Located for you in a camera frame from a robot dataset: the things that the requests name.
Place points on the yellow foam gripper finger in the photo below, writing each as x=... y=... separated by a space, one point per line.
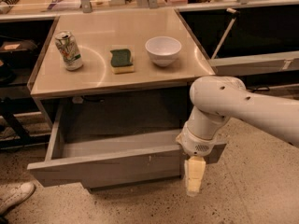
x=194 y=171

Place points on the grey top drawer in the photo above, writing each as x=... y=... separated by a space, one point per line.
x=103 y=145

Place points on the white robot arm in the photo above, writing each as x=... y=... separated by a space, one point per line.
x=217 y=99

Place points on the grey drawer cabinet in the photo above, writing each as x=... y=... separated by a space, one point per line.
x=114 y=87

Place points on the white bowl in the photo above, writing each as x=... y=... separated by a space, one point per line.
x=163 y=50

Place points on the green yellow sponge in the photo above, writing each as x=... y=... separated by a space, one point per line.
x=121 y=61

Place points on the printed soda can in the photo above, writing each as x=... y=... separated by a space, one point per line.
x=67 y=45

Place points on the white sneaker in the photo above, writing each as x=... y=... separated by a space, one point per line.
x=16 y=196

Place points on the grey metal rail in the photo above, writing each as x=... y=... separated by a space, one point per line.
x=256 y=64

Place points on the black chair frame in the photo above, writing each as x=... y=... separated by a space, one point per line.
x=13 y=122

